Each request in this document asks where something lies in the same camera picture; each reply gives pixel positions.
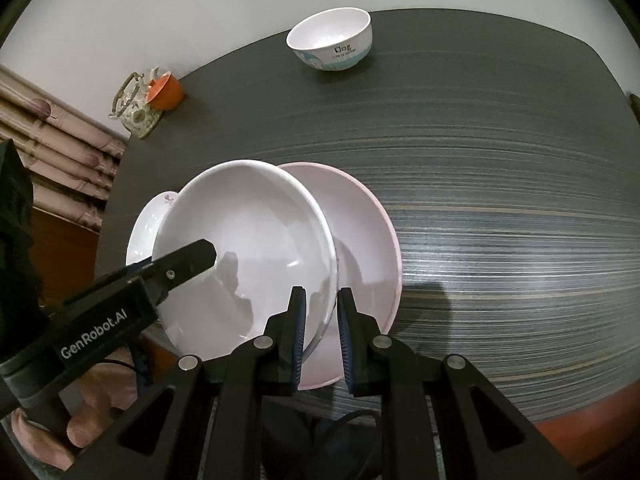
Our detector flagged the floral ceramic teapot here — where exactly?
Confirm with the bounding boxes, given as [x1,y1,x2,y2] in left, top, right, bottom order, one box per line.
[109,66,163,140]

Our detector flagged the person's left hand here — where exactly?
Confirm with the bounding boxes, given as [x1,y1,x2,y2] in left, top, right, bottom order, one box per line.
[10,355,142,472]

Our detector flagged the orange cup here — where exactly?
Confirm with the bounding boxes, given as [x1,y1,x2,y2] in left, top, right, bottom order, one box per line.
[147,74,185,111]

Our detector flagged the white plate with pink flowers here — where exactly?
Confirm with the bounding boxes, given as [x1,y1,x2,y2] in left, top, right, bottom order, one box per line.
[125,190,181,267]

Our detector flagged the small plain white bowl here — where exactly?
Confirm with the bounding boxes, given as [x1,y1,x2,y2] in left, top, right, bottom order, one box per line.
[151,159,338,362]

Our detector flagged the large pink bowl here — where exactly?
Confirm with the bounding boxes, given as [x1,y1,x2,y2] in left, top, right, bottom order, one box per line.
[277,161,402,391]

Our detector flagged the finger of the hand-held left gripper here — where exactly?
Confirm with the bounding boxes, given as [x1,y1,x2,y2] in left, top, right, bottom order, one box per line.
[125,238,218,307]

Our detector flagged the white bowl with blue print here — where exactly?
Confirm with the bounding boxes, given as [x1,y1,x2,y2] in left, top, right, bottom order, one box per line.
[286,6,372,72]

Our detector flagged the brown wooden cabinet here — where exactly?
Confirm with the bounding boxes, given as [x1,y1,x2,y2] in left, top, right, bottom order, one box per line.
[30,207,103,307]

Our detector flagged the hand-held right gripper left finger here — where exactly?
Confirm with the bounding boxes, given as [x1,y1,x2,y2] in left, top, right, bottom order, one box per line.
[65,286,308,480]

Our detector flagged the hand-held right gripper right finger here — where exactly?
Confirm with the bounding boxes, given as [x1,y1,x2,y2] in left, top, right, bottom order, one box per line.
[336,287,583,480]

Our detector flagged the striped beige curtain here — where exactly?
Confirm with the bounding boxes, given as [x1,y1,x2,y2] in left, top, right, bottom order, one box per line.
[0,65,127,233]

